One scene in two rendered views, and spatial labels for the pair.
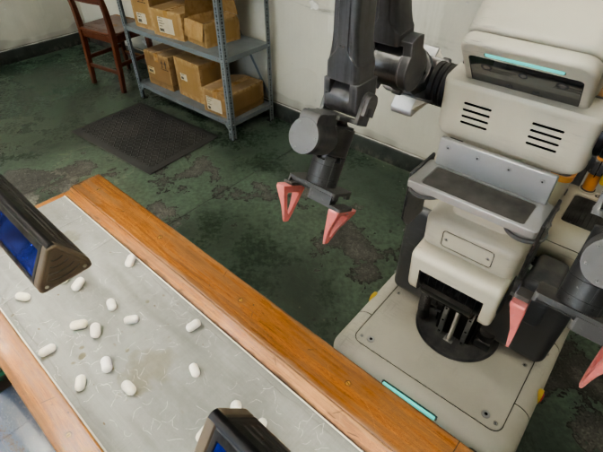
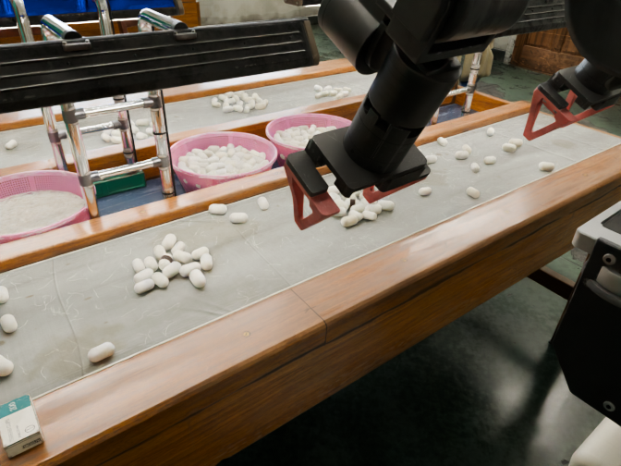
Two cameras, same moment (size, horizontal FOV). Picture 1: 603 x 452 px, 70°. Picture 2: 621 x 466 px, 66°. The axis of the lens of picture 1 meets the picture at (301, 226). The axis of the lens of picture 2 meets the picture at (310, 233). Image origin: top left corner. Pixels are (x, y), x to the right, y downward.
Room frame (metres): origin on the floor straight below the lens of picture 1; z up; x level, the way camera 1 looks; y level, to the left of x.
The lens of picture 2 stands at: (0.38, -0.78, 1.25)
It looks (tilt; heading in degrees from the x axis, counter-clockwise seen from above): 33 degrees down; 100
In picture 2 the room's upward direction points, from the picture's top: 2 degrees clockwise
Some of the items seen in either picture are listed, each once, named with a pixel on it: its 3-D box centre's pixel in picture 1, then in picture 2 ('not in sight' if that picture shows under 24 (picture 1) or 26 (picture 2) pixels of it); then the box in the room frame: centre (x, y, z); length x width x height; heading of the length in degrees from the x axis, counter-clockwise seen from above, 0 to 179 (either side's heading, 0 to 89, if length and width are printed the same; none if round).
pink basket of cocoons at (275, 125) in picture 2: not in sight; (313, 145); (0.15, 0.46, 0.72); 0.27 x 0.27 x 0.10
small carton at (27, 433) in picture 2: not in sight; (18, 424); (0.02, -0.52, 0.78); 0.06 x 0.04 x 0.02; 138
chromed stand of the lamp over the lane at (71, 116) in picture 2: not in sight; (135, 155); (-0.06, -0.08, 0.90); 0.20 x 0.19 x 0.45; 48
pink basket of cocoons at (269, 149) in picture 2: not in sight; (224, 169); (-0.03, 0.25, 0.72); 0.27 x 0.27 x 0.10
